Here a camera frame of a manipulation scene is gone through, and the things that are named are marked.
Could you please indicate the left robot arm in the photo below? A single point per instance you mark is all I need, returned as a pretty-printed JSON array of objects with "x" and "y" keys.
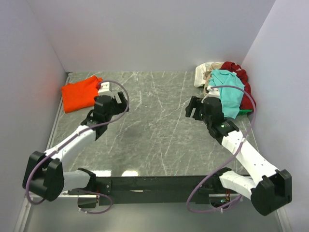
[{"x": 45, "y": 175}]

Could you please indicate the green t shirt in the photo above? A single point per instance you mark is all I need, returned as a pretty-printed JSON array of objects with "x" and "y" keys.
[{"x": 245, "y": 111}]

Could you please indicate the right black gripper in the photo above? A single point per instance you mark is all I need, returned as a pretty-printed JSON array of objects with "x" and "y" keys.
[{"x": 197, "y": 110}]

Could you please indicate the black base beam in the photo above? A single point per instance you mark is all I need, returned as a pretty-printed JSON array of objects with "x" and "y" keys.
[{"x": 158, "y": 189}]

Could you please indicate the beige t shirt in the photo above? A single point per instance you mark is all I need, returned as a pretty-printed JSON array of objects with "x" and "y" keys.
[{"x": 210, "y": 66}]

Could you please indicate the teal t shirt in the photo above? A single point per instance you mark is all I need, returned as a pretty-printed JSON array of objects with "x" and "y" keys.
[{"x": 230, "y": 97}]

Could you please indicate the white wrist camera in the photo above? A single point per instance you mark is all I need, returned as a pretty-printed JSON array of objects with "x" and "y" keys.
[
  {"x": 105, "y": 89},
  {"x": 211, "y": 92}
]

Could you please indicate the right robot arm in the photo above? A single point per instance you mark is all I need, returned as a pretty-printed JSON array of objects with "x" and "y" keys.
[{"x": 267, "y": 187}]

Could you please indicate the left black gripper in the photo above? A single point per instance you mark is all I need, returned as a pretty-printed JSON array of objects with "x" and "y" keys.
[{"x": 117, "y": 105}]

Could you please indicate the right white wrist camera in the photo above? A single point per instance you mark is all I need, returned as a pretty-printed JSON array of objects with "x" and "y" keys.
[{"x": 211, "y": 92}]

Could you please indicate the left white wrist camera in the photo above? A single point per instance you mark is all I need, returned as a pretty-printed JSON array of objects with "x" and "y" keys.
[{"x": 105, "y": 89}]

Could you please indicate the orange t shirt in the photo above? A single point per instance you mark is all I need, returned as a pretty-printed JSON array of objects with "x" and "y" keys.
[{"x": 80, "y": 94}]

